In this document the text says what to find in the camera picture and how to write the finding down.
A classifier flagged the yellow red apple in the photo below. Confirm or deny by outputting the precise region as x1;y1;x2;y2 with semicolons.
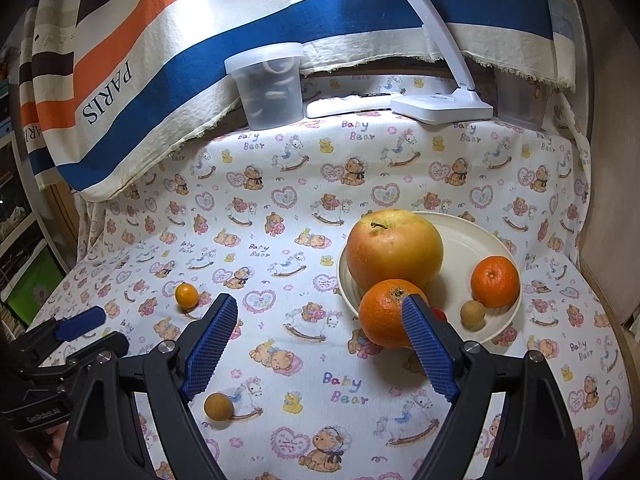
346;209;445;306

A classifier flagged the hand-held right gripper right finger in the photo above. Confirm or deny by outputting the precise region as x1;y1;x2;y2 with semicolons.
401;293;584;480

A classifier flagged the clear plastic lidded container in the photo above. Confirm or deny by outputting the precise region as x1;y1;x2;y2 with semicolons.
224;42;305;131

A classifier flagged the cream round plate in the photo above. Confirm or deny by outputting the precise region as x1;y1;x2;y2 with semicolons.
337;211;522;347

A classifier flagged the person's left hand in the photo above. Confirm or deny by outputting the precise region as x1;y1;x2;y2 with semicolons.
30;422;68;476

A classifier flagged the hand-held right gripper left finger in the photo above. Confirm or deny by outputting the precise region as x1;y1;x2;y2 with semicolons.
64;293;240;480

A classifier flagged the small clear plastic container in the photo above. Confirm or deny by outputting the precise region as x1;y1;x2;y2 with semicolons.
495;67;548;128

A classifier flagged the white remote control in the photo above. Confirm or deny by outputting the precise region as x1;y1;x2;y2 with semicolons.
306;92;403;119

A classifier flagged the orange tangerine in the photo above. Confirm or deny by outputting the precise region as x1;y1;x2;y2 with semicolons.
358;279;431;350
470;256;521;308

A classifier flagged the striped cloth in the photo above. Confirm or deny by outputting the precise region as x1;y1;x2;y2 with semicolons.
20;0;583;206

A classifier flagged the green box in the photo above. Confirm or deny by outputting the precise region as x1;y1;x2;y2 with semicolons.
2;247;63;331

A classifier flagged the white desk lamp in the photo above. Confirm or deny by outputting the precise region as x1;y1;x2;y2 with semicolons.
375;0;493;125

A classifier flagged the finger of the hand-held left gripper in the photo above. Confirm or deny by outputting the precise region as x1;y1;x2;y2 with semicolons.
50;330;130;376
15;306;107;356

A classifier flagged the storage shelf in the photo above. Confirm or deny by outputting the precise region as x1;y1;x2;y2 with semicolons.
0;45;66;331

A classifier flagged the bear print cloth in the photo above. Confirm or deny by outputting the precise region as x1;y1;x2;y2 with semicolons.
25;72;631;480

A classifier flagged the brown longan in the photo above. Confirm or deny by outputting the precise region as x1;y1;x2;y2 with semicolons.
460;301;487;332
204;393;234;421

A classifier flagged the small orange kumquat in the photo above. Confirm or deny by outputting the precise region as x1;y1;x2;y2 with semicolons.
175;283;199;309

